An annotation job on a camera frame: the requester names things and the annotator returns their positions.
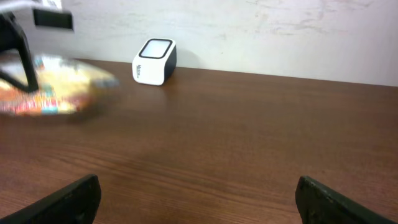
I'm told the yellow snack bag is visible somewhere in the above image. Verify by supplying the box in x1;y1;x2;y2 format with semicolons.
1;54;119;116

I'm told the white barcode scanner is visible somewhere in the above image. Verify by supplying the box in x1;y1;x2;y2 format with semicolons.
132;38;177;86

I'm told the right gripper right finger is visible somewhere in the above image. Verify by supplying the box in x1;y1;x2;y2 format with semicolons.
295;176;396;224

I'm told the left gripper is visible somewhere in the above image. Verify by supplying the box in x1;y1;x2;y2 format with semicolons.
1;9;73;93

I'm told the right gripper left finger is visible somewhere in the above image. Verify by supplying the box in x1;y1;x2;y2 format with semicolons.
1;174;101;224

